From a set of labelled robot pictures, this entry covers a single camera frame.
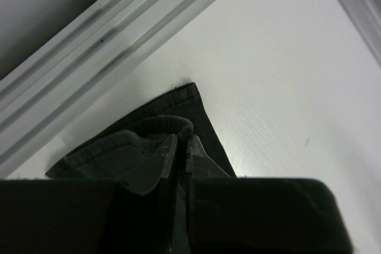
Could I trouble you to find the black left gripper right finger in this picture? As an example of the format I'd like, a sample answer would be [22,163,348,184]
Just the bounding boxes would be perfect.
[185,136,230,178]

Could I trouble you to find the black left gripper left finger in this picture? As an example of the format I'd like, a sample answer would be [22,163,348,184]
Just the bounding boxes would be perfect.
[118,134,177,248]

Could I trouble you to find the black trousers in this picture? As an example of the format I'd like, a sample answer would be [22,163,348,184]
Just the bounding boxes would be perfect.
[45,82,239,254]

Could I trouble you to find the aluminium table edge rail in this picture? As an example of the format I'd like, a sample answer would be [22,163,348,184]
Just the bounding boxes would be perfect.
[1,0,380,177]

